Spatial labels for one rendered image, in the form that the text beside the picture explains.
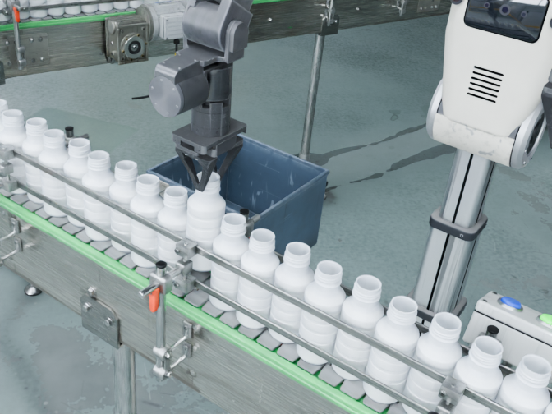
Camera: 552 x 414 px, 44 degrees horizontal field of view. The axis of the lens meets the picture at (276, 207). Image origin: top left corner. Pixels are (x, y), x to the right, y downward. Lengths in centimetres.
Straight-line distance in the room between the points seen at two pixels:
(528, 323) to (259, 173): 96
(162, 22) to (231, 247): 152
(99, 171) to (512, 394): 74
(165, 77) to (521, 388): 59
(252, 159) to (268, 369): 83
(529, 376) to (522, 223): 272
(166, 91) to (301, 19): 215
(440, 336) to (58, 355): 178
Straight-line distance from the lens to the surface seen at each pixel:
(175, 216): 111
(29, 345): 256
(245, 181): 184
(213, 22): 92
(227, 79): 96
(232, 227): 103
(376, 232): 322
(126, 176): 117
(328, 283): 96
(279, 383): 108
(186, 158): 102
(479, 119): 141
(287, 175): 174
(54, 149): 129
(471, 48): 139
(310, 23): 307
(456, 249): 159
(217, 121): 98
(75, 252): 130
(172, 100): 90
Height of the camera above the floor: 174
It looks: 32 degrees down
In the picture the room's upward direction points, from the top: 6 degrees clockwise
